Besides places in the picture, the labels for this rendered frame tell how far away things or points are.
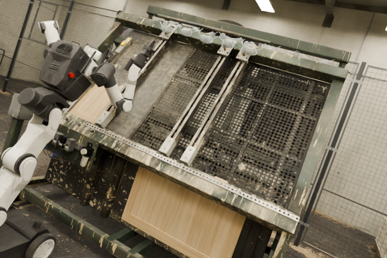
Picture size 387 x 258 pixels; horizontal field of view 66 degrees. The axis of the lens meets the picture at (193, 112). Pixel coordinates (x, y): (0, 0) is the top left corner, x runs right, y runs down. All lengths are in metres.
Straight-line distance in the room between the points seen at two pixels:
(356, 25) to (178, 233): 5.91
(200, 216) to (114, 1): 8.77
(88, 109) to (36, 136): 0.62
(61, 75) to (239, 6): 6.35
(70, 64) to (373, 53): 6.04
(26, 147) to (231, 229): 1.44
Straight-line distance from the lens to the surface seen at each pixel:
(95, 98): 2.63
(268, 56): 2.54
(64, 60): 2.04
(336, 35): 7.15
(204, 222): 2.26
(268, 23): 7.50
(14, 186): 2.17
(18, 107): 2.61
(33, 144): 2.11
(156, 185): 2.35
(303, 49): 3.01
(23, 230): 2.31
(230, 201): 1.92
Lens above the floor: 1.35
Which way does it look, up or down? 3 degrees down
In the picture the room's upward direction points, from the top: 19 degrees clockwise
